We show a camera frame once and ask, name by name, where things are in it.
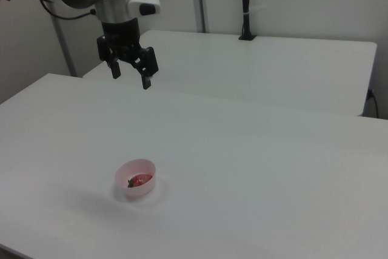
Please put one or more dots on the pink plastic bowl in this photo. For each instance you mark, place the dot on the pink plastic bowl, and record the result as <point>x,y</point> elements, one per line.
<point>139,190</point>

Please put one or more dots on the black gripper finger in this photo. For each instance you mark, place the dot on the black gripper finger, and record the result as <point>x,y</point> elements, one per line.
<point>115,69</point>
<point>148,66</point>

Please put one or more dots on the white side table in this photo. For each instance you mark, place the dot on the white side table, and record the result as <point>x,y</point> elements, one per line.
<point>242,68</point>

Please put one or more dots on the black camera pole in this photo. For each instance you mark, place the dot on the black camera pole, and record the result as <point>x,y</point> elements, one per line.
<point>246,1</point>

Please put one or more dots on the red strawberry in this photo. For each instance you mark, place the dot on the red strawberry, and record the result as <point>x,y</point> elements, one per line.
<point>141,179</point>

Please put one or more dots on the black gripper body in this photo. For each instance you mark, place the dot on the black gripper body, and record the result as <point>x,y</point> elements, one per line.
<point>121,36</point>

